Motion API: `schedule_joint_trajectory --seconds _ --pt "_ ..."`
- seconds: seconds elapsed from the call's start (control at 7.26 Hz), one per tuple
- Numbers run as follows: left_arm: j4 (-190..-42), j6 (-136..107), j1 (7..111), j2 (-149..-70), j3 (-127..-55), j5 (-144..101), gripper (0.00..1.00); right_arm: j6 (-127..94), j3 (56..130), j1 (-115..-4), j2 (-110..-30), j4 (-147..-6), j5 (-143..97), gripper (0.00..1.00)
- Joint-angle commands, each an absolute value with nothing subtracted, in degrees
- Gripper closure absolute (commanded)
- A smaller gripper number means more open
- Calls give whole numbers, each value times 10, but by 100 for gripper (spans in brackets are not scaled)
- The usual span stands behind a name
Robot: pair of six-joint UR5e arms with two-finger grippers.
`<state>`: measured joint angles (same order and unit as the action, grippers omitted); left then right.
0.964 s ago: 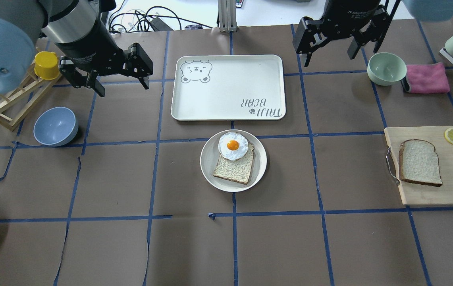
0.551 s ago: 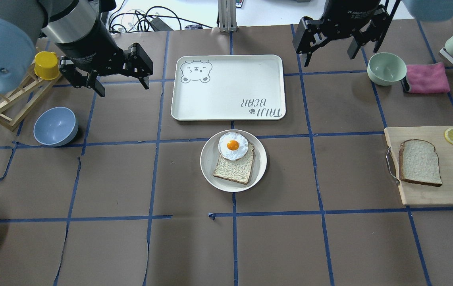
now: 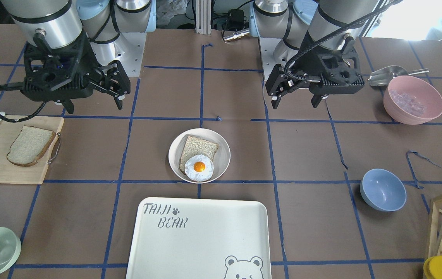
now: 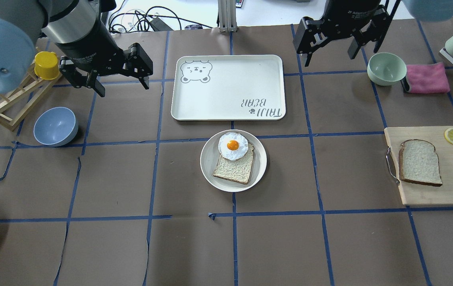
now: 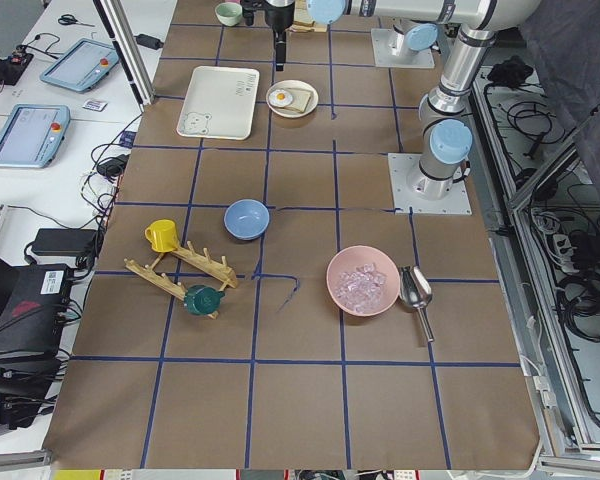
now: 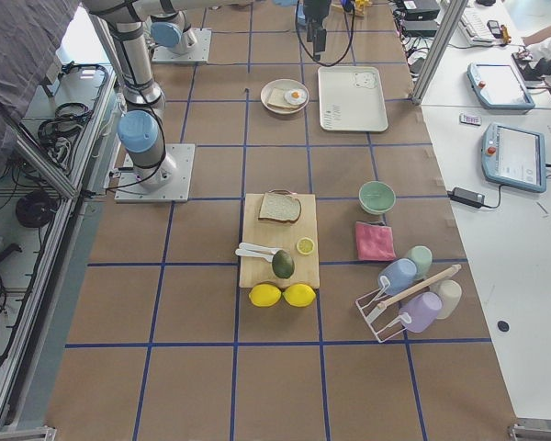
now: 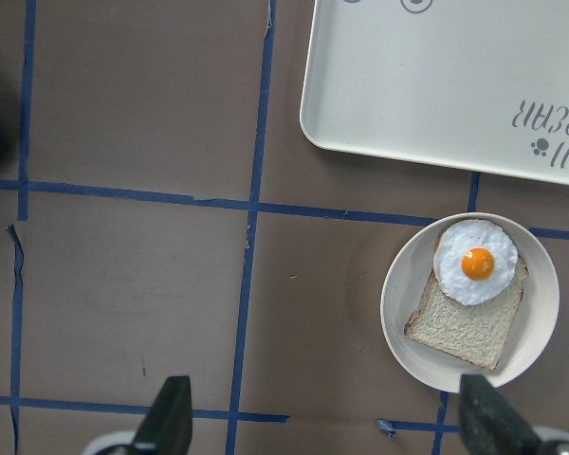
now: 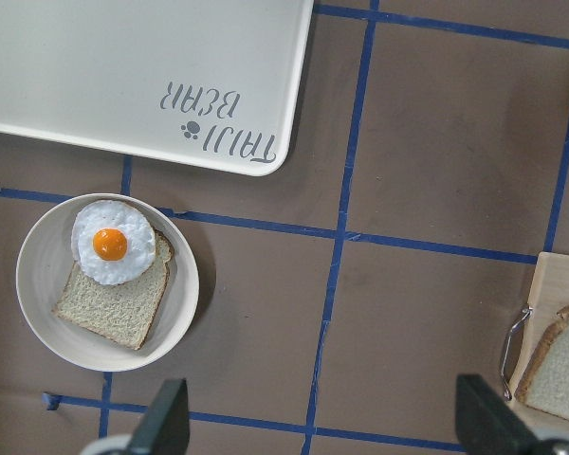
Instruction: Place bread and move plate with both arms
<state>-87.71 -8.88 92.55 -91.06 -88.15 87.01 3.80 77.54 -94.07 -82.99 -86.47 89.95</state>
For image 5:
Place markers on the black power brick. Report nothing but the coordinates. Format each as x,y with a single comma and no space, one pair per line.
63,242

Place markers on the fried egg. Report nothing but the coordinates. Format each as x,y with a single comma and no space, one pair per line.
280,98

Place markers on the near teach pendant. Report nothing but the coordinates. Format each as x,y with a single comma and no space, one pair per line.
32,135

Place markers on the black computer box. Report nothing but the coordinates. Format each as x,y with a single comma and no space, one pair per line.
31,300

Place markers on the blue bowl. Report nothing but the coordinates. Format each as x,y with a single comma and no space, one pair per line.
246,219

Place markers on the black power adapter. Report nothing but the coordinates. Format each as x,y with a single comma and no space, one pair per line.
148,41

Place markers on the cream bear tray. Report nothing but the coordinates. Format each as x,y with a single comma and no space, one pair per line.
219,103

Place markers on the teach pendant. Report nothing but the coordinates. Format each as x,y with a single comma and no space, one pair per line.
81,67
32,135

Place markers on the metal scoop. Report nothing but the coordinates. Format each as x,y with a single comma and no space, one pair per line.
416,293

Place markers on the far teach pendant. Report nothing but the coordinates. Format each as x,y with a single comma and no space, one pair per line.
81,67

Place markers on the bread slice on plate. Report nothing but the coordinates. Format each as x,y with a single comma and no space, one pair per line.
301,100

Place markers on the small card box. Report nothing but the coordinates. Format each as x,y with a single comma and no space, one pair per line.
95,105

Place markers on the black scissors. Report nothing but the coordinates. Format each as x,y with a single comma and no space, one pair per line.
70,19

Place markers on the dark green mug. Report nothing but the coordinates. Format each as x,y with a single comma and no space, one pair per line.
203,300

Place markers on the light green bowl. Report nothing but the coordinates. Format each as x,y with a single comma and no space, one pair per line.
229,13

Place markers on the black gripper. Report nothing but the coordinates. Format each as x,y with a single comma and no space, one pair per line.
278,16

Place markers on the wooden cutting board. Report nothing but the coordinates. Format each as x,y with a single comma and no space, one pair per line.
301,13

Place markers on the pink bowl with ice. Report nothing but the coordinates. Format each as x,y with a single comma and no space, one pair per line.
363,281

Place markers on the bread slice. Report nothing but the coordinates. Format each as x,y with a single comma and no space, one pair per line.
303,25
301,100

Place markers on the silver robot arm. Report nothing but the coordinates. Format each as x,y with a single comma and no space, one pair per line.
410,37
447,140

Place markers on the cream round plate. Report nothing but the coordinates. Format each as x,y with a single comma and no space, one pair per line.
295,84

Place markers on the yellow mug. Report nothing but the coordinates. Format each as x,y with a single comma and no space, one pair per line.
162,235

